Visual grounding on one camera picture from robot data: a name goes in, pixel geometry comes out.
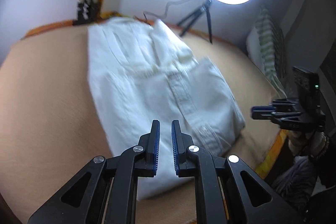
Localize white shirt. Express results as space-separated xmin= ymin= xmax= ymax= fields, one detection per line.
xmin=88 ymin=18 xmax=245 ymax=200

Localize black striped cloth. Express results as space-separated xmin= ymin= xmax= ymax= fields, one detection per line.
xmin=272 ymin=156 xmax=317 ymax=199

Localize green patterned white pillow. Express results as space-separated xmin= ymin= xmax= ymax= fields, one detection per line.
xmin=246 ymin=7 xmax=287 ymax=98

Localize orange floral bed sheet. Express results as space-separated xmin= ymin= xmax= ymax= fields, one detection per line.
xmin=254 ymin=129 xmax=289 ymax=179

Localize gloved right hand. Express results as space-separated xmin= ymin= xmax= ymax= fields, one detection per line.
xmin=288 ymin=131 xmax=329 ymax=157

